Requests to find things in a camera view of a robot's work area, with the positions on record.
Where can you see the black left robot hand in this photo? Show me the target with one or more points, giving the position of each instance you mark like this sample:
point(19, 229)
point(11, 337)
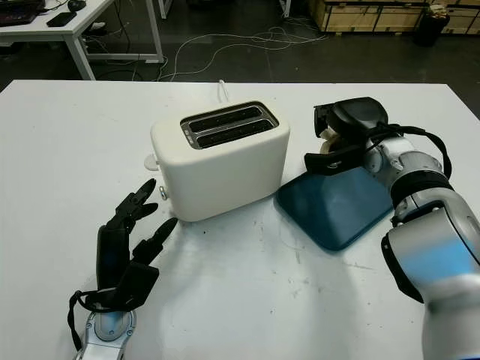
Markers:
point(110, 255)

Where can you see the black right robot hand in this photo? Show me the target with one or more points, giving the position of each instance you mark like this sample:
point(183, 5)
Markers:
point(356, 116)

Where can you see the slice of white bread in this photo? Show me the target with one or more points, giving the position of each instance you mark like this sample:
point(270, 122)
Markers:
point(329, 139)

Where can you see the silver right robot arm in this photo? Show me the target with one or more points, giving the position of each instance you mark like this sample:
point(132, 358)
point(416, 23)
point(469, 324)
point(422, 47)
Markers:
point(431, 232)

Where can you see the silver toaster dial knob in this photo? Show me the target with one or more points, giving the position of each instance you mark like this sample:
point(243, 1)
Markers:
point(163, 192)

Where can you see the blue plastic tray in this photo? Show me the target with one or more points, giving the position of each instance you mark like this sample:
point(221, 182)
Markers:
point(330, 210)

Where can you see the white two-slot toaster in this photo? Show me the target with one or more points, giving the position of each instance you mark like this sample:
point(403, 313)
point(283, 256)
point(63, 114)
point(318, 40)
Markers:
point(225, 180)

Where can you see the wooden crate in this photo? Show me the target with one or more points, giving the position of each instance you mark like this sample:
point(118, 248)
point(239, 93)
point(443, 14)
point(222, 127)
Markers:
point(367, 15)
point(465, 17)

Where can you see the black waste bin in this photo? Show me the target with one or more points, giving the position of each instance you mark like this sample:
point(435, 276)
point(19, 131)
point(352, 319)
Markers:
point(431, 28)

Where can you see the white office desk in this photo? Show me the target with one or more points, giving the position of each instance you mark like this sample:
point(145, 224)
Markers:
point(84, 20)

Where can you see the black smartphone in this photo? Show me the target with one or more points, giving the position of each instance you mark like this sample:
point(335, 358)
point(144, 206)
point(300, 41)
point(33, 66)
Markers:
point(61, 19)

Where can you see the black computer mouse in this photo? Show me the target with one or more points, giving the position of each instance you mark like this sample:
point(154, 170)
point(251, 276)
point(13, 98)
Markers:
point(76, 4)

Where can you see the black keyboard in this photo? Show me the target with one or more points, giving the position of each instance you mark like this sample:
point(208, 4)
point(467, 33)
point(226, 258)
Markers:
point(18, 13)

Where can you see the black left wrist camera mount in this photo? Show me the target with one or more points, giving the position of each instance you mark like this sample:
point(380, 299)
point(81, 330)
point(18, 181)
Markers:
point(138, 281)

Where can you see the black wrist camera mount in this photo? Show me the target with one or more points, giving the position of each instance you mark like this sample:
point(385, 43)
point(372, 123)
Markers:
point(333, 163)
point(138, 281)

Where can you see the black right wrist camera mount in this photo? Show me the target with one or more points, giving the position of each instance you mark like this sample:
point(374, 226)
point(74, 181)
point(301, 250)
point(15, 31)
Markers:
point(333, 163)

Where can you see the white table frame legs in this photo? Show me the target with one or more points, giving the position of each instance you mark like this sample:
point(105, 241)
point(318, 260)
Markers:
point(162, 7)

